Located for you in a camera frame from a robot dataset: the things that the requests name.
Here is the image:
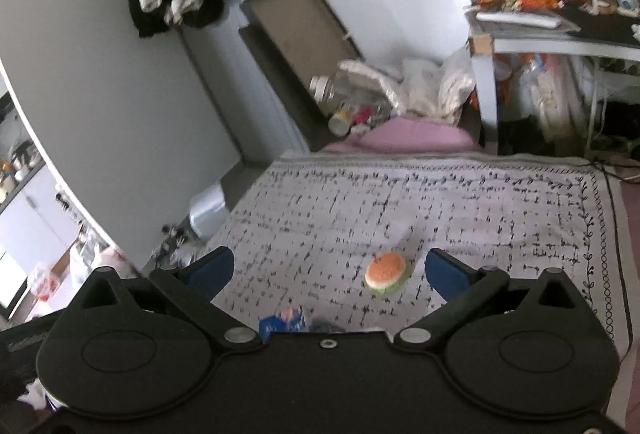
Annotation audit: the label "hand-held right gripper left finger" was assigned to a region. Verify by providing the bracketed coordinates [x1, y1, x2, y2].
[75, 246, 263, 356]

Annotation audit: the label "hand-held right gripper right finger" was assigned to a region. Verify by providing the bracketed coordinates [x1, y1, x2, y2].
[394, 248, 583, 356]

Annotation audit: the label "burger plush toy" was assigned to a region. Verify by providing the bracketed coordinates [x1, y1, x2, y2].
[364, 252, 407, 297]

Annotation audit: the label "small translucent white pouch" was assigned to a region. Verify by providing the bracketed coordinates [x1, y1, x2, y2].
[379, 218, 417, 255]

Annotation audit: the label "blue snack packet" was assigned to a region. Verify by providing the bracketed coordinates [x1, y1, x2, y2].
[258, 305, 307, 342]

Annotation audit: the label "black roller skates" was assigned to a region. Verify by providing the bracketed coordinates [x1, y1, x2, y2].
[161, 223, 193, 257]

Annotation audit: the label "white storage box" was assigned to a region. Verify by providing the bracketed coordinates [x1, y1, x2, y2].
[188, 183, 232, 241]

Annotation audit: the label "white pink plastic bag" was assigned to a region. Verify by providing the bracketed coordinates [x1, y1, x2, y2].
[27, 248, 133, 312]

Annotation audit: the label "white black-patterned blanket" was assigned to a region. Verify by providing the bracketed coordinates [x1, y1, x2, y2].
[210, 151, 632, 360]

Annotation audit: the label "small yellow-lined jar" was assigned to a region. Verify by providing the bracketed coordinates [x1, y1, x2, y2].
[327, 108, 357, 137]

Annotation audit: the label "white kitchen cabinet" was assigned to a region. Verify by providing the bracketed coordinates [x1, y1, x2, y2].
[0, 88, 117, 321]

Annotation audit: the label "white plastic bag pile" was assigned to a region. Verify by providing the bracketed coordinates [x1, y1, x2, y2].
[399, 46, 477, 125]

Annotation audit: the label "bag of white rolls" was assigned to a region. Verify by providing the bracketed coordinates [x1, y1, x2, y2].
[519, 58, 587, 141]

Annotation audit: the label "clear plastic jar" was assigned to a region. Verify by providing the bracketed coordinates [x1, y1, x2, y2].
[309, 68, 396, 115]

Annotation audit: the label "white desk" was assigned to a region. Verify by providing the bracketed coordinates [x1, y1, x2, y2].
[466, 8, 640, 151]

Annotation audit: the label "brown cardboard panel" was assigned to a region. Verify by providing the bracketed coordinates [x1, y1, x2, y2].
[244, 0, 365, 90]

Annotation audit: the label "slim white keyboard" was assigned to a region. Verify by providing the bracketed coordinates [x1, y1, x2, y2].
[475, 10, 564, 30]

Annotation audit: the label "black desk mat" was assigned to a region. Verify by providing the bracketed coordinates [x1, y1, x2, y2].
[549, 5, 640, 47]

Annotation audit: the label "floor cables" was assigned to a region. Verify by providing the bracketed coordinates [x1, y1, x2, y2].
[587, 149, 640, 187]

